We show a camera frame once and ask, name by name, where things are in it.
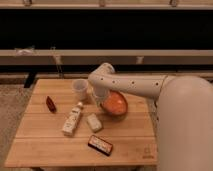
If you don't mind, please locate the orange ceramic bowl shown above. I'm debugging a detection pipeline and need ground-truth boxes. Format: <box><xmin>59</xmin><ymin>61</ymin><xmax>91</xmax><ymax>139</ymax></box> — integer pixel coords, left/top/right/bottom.
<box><xmin>100</xmin><ymin>91</ymin><xmax>128</xmax><ymax>116</ymax></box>

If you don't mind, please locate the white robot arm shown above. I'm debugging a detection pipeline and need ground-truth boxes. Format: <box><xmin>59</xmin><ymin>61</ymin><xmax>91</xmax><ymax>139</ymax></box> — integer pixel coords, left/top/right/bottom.
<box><xmin>88</xmin><ymin>63</ymin><xmax>213</xmax><ymax>171</ymax></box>

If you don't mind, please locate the translucent plastic cup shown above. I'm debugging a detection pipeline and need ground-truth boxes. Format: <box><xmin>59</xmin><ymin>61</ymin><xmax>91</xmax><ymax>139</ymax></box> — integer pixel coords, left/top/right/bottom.
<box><xmin>72</xmin><ymin>79</ymin><xmax>88</xmax><ymax>101</ymax></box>

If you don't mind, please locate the white soap bar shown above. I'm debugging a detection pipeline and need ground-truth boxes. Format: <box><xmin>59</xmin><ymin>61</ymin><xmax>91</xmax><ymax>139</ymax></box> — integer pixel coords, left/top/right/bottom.
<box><xmin>87</xmin><ymin>114</ymin><xmax>103</xmax><ymax>132</ymax></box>

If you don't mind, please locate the white tube bottle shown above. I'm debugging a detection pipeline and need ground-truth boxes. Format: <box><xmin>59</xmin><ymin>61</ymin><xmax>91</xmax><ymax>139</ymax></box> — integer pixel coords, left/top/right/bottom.
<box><xmin>62</xmin><ymin>102</ymin><xmax>83</xmax><ymax>136</ymax></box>

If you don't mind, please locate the black rectangular box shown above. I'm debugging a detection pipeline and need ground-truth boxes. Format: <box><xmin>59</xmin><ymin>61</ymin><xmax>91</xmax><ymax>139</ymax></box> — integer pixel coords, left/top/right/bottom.
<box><xmin>88</xmin><ymin>135</ymin><xmax>113</xmax><ymax>156</ymax></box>

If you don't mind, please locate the dark red small object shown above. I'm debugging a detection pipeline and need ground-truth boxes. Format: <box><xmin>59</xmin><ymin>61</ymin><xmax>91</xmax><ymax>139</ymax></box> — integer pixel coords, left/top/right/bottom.
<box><xmin>46</xmin><ymin>97</ymin><xmax>57</xmax><ymax>113</ymax></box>

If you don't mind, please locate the wooden table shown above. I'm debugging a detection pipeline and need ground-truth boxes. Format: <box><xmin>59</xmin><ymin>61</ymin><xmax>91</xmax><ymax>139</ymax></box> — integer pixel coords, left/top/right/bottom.
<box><xmin>5</xmin><ymin>79</ymin><xmax>157</xmax><ymax>167</ymax></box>

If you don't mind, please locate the grey shelf rail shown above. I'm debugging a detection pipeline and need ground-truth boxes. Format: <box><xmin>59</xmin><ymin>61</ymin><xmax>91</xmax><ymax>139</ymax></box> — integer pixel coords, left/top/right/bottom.
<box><xmin>0</xmin><ymin>49</ymin><xmax>213</xmax><ymax>66</ymax></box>

